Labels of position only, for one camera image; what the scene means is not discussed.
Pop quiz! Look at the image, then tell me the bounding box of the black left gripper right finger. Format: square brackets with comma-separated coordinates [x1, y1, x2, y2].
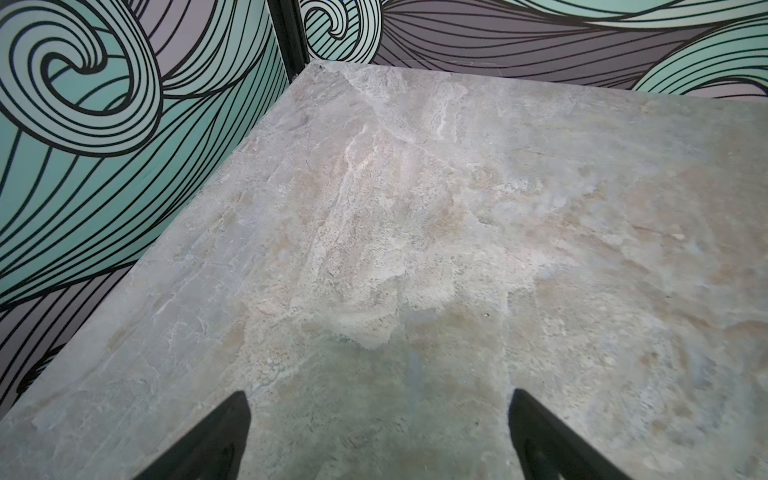
[508, 388, 630, 480]

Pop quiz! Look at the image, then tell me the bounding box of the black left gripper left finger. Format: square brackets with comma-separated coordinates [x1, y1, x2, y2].
[135, 391, 251, 480]

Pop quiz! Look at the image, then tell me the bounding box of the black corner frame post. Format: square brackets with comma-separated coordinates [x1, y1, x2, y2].
[267, 0, 310, 82]

